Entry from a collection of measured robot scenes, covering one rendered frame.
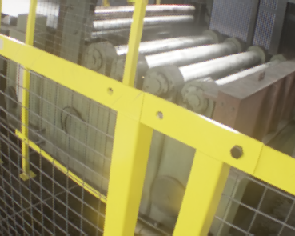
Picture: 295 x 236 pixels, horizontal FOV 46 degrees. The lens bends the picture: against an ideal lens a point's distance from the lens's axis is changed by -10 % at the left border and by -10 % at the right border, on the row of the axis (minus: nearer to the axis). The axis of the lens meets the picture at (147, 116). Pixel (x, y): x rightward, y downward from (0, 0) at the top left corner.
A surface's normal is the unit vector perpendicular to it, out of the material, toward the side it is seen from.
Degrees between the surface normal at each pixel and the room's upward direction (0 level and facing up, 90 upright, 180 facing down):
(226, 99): 90
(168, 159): 90
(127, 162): 90
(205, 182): 90
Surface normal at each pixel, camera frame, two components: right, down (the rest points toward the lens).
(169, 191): -0.60, 0.21
